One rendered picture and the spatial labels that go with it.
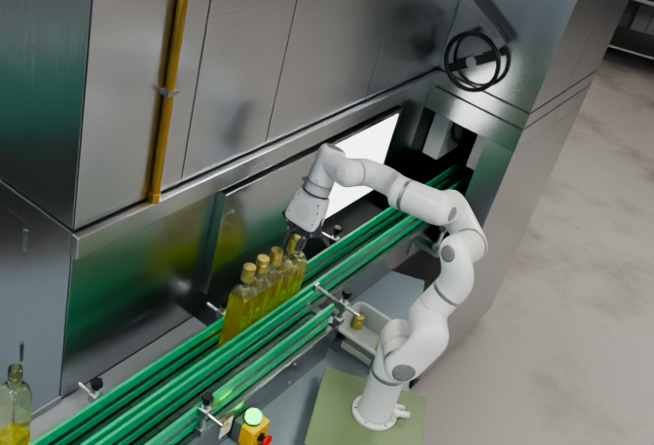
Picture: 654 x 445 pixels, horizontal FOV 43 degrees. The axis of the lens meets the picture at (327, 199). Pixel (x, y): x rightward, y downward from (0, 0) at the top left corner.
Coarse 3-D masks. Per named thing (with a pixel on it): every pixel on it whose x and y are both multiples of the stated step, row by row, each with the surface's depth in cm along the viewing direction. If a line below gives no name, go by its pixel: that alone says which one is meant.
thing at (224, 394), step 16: (320, 320) 239; (288, 336) 227; (304, 336) 235; (272, 352) 221; (288, 352) 231; (256, 368) 217; (224, 384) 207; (240, 384) 214; (224, 400) 210; (192, 416) 198; (160, 432) 190; (176, 432) 196
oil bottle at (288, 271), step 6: (282, 264) 232; (288, 264) 232; (282, 270) 231; (288, 270) 231; (294, 270) 234; (288, 276) 233; (282, 282) 232; (288, 282) 235; (282, 288) 234; (288, 288) 237; (282, 294) 236; (288, 294) 239; (282, 300) 238; (276, 306) 237
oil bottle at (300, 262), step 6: (294, 258) 236; (300, 258) 236; (306, 258) 238; (294, 264) 236; (300, 264) 236; (306, 264) 239; (300, 270) 238; (294, 276) 237; (300, 276) 240; (294, 282) 239; (300, 282) 242; (294, 288) 241; (294, 294) 243
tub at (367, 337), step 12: (348, 312) 261; (360, 312) 267; (372, 312) 265; (348, 324) 265; (372, 324) 266; (384, 324) 263; (348, 336) 252; (360, 336) 263; (372, 336) 264; (372, 348) 260
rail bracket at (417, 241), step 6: (444, 228) 291; (414, 240) 300; (420, 240) 300; (426, 240) 301; (438, 240) 295; (414, 246) 304; (420, 246) 299; (426, 246) 297; (432, 246) 297; (438, 246) 295; (408, 252) 303; (432, 252) 297; (438, 252) 296
